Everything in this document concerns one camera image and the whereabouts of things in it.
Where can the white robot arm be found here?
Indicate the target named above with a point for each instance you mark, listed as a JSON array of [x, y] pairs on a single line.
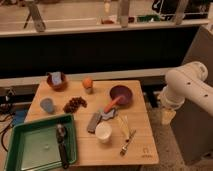
[[185, 82]]

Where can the green plastic tray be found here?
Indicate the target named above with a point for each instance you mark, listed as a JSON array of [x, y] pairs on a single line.
[[33, 145]]

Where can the orange fruit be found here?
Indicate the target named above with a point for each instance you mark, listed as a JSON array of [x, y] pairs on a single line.
[[87, 83]]

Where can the grey blue cloth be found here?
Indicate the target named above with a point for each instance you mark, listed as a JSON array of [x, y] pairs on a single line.
[[106, 116]]

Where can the bunch of dark grapes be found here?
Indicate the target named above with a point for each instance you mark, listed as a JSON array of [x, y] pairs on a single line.
[[73, 105]]

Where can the wooden board table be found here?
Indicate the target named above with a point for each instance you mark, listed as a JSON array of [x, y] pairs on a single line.
[[141, 150]]

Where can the white cup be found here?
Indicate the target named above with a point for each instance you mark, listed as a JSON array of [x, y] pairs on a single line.
[[103, 132]]

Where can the blue sponge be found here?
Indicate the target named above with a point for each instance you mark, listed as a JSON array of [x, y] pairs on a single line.
[[56, 78]]

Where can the metal fork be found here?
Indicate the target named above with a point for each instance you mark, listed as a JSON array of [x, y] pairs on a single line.
[[125, 147]]

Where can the brown bowl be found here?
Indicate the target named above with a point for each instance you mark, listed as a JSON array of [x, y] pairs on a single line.
[[59, 87]]

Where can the blue grey cup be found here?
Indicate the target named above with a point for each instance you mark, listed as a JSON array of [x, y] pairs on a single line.
[[47, 105]]

